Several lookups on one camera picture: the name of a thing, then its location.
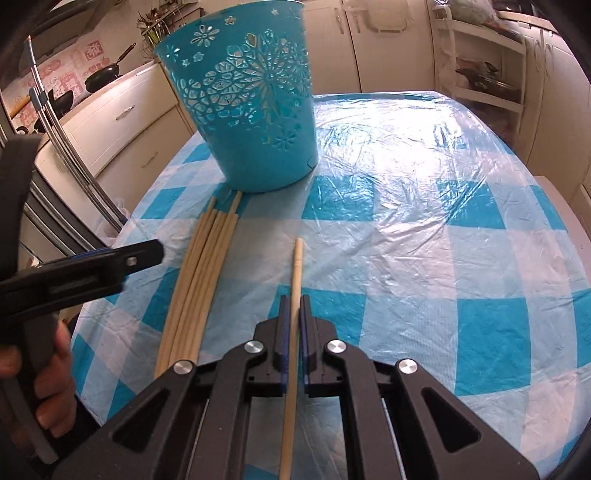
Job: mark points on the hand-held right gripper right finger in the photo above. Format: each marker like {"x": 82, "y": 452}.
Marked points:
{"x": 304, "y": 360}

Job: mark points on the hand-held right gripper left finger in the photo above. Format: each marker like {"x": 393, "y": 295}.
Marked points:
{"x": 286, "y": 360}

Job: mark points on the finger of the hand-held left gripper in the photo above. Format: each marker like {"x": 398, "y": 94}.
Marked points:
{"x": 92, "y": 272}

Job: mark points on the teal cutout plastic basket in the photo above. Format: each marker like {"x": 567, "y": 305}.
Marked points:
{"x": 258, "y": 152}

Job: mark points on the person's left hand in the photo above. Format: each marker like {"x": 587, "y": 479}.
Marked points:
{"x": 57, "y": 397}

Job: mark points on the black wok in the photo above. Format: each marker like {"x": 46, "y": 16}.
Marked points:
{"x": 62, "y": 104}

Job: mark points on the white kitchen base cabinet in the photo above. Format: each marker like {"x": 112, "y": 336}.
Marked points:
{"x": 120, "y": 120}
{"x": 332, "y": 55}

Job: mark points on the black frying pan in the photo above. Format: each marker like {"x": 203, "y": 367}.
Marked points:
{"x": 104, "y": 76}

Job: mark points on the red patterned backsplash sticker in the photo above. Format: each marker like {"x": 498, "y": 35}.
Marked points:
{"x": 92, "y": 53}

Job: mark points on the blue white checked tablecloth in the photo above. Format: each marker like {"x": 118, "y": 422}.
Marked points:
{"x": 415, "y": 258}

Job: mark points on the kitchen utensil rack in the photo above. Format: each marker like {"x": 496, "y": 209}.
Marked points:
{"x": 150, "y": 32}

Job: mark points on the white shelf rack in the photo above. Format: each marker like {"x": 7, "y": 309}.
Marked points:
{"x": 480, "y": 104}

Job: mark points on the metal pot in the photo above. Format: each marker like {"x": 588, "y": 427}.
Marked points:
{"x": 489, "y": 85}

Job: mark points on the green plastic bag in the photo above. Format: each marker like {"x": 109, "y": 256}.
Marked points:
{"x": 475, "y": 9}

